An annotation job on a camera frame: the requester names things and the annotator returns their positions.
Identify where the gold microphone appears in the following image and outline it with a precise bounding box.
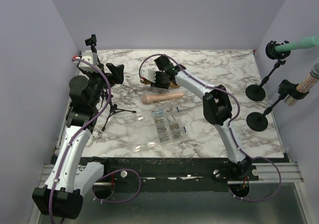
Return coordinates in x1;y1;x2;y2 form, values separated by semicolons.
140;79;180;89

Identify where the pink microphone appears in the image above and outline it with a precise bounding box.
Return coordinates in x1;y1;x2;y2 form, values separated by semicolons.
141;92;184;104

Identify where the black tripod mic stand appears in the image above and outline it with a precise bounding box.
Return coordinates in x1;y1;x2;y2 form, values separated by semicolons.
98;89;137;132

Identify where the black round-base mic stand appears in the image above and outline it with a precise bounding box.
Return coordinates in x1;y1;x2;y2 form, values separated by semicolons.
85;34;101;66

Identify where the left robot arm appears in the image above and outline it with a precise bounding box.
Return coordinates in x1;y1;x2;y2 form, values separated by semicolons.
32;63;125;220

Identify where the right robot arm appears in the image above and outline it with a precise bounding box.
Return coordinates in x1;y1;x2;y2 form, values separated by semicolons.
151;55;252;180

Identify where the black stand holding teal mic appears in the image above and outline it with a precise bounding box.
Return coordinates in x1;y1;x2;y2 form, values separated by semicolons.
245;40;291;102

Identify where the black stand holding glitter mic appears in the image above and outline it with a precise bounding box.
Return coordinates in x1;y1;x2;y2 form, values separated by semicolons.
246;80;310;132

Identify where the glitter microphone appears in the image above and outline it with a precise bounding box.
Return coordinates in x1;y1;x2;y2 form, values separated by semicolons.
285;63;319;106

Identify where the teal microphone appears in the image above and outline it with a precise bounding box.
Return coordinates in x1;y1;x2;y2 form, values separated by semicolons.
275;36;319;52

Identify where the clear plastic screw box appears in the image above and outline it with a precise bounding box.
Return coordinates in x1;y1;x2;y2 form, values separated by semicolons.
124;106;186;152

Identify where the white plastic faucet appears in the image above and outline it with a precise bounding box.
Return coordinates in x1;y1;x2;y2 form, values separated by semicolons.
86;130;102;146

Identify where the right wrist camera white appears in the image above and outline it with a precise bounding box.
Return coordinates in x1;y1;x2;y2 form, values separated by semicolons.
140;68;156;83

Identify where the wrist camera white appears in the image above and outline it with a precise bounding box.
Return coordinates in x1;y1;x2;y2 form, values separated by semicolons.
72;52;99;73
140;68;156;83

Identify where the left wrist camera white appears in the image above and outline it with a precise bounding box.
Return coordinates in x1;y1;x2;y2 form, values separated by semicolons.
72;52;99;73

